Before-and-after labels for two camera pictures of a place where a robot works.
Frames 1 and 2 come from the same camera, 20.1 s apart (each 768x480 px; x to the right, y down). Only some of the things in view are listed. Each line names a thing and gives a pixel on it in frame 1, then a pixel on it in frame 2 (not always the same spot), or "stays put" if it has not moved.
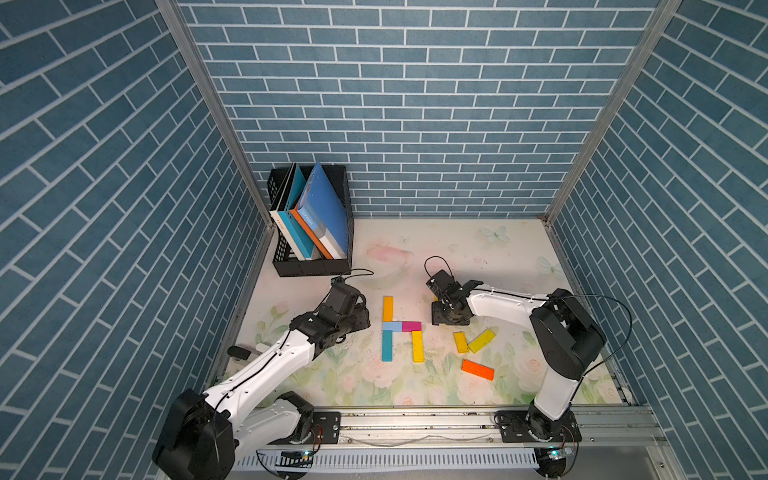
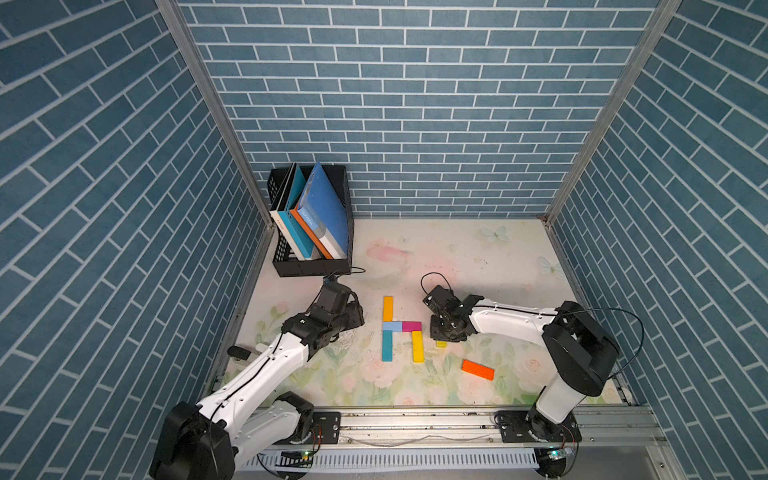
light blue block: (395, 326) stays put
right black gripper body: (440, 314) to (440, 331)
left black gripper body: (357, 319) stays put
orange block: (478, 369) stays put
